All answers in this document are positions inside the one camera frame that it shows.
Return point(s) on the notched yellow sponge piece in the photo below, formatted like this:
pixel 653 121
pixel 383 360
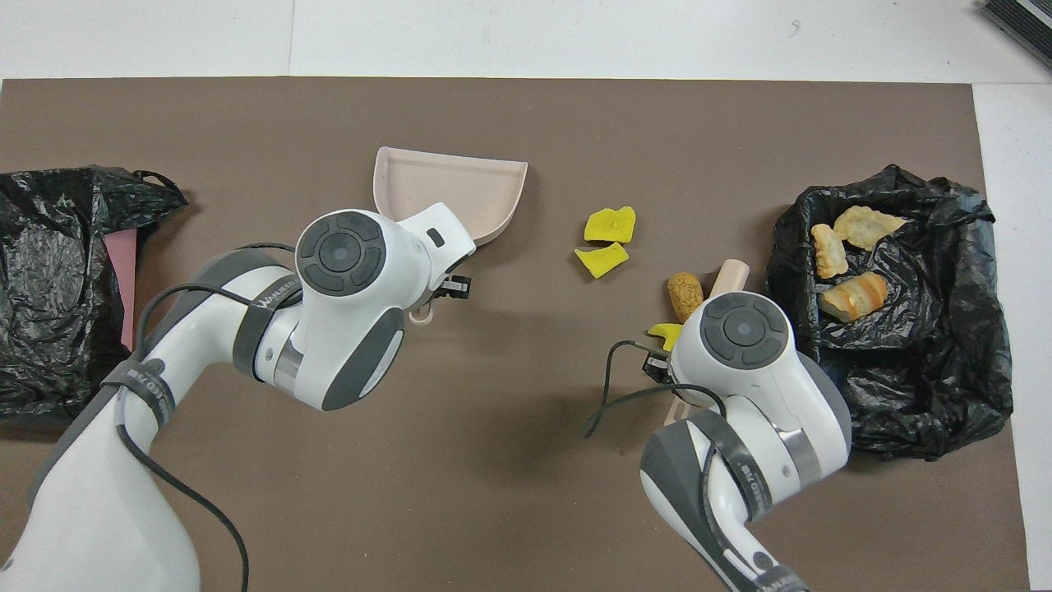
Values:
pixel 666 333

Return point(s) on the brown croquette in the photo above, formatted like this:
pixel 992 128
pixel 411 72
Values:
pixel 684 296

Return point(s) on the beige plastic dustpan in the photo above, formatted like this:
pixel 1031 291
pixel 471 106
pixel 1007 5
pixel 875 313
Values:
pixel 444 185

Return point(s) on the beige hand brush black bristles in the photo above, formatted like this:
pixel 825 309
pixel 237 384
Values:
pixel 730 275

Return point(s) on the triangular yellow sponge piece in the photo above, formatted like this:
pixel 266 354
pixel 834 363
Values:
pixel 600 260

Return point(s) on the large yellow sponge chunk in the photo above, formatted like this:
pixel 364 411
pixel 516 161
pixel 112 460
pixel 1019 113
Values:
pixel 610 224

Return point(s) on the pale elongated bread chunk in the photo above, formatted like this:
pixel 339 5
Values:
pixel 828 251

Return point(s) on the orange striped croissant piece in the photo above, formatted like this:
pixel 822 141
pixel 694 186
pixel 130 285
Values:
pixel 855 296

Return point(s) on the pale round bread chunk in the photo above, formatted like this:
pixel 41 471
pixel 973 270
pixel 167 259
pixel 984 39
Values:
pixel 867 226

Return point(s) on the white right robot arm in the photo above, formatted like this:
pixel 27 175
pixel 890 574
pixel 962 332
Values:
pixel 740 329

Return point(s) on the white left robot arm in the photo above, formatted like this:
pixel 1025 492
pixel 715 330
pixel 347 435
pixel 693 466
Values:
pixel 345 312

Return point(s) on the black bag lined open bin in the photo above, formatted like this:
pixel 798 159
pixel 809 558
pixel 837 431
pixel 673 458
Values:
pixel 920 386

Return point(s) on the pink bin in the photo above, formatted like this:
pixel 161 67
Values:
pixel 123 271

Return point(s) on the black crumpled trash bag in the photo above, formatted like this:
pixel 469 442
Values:
pixel 49 288

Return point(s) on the large brown table mat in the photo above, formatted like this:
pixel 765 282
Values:
pixel 526 123

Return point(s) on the dark ribbed device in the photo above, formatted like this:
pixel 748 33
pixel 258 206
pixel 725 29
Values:
pixel 1027 20

